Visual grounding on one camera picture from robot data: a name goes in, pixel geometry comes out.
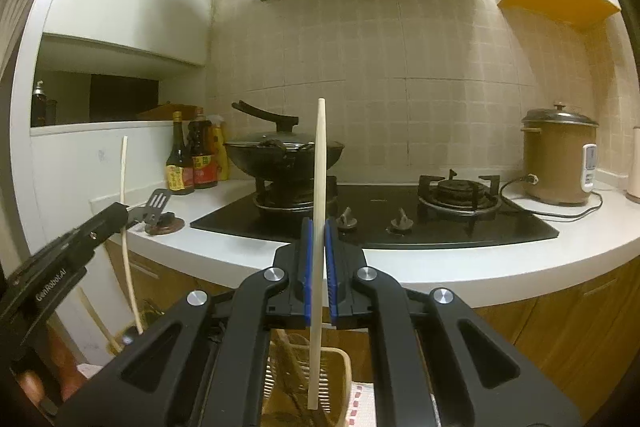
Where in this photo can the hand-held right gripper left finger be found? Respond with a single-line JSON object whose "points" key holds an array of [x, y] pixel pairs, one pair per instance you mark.
{"points": [[306, 267]]}

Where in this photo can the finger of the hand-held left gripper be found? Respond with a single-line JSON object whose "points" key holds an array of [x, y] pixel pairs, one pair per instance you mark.
{"points": [[107, 219]]}

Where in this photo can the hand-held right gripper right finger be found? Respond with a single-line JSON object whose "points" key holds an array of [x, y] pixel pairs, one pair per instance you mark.
{"points": [[330, 267]]}

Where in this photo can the pale wooden chopstick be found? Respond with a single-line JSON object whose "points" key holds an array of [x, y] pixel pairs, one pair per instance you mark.
{"points": [[320, 167], [123, 177], [97, 319]]}

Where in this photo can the beige plastic utensil holder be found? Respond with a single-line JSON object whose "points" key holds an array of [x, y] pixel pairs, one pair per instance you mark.
{"points": [[340, 377]]}

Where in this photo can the person's left hand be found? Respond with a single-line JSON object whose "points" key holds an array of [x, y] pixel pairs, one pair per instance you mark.
{"points": [[70, 382]]}

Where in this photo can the grey hob knob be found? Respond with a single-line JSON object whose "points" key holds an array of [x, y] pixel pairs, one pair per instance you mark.
{"points": [[346, 221], [400, 222]]}

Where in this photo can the grey slotted spatula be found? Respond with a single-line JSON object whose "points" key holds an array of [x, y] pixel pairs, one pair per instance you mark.
{"points": [[159, 201]]}

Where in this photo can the brown spatula rest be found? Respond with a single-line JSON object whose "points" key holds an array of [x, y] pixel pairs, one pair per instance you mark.
{"points": [[170, 227]]}

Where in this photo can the black burner grate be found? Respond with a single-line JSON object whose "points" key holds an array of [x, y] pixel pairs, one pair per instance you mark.
{"points": [[280, 199], [460, 194]]}

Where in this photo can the dark soy sauce bottle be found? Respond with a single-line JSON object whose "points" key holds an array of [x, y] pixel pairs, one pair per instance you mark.
{"points": [[179, 167]]}

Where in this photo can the brown bottle red label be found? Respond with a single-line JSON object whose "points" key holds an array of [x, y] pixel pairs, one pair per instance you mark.
{"points": [[202, 162]]}

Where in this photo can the black wok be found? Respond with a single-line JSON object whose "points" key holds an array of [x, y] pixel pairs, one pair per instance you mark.
{"points": [[250, 164]]}

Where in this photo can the wooden cutting board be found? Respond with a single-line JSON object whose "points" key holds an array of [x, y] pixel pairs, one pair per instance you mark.
{"points": [[167, 112]]}

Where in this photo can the black glass gas hob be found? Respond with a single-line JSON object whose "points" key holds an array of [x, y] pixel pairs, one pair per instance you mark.
{"points": [[450, 232]]}

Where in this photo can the glass wok lid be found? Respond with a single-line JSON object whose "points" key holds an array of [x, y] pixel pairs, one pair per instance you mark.
{"points": [[300, 142]]}

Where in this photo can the yellow spray bottle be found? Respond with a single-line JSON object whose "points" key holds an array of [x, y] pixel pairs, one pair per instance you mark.
{"points": [[220, 152]]}

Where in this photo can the dark glass bottle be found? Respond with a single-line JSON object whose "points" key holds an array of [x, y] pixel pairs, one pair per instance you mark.
{"points": [[39, 104]]}

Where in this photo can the striped cloth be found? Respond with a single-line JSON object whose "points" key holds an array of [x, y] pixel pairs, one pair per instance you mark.
{"points": [[362, 407]]}

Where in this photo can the brown rice cooker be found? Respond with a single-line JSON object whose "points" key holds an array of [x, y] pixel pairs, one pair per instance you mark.
{"points": [[550, 157]]}

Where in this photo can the wooden lower cabinet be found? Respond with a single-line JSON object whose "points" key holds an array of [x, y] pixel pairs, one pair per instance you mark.
{"points": [[575, 332]]}

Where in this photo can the white timer plug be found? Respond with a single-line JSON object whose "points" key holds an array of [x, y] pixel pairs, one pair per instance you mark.
{"points": [[589, 167]]}

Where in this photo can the white container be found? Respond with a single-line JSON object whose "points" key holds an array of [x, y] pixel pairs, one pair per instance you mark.
{"points": [[635, 167]]}

